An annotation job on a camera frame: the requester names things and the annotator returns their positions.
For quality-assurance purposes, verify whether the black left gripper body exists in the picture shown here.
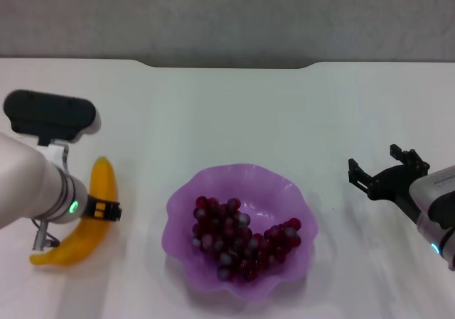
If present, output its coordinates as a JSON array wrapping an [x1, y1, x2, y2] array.
[[83, 194, 124, 224]]

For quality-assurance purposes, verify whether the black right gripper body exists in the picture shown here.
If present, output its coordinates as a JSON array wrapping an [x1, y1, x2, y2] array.
[[367, 164, 429, 225]]

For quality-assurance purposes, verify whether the yellow banana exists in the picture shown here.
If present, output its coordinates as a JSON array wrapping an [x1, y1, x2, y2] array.
[[29, 156, 119, 266]]

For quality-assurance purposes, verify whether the red grape bunch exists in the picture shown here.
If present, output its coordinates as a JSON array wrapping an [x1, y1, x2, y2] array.
[[191, 195, 303, 283]]

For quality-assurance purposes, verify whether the purple wavy plastic bowl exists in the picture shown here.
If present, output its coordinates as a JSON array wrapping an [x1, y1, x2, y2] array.
[[162, 163, 319, 303]]

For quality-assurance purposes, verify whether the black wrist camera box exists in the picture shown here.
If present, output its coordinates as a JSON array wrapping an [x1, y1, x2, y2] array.
[[3, 89, 102, 146]]

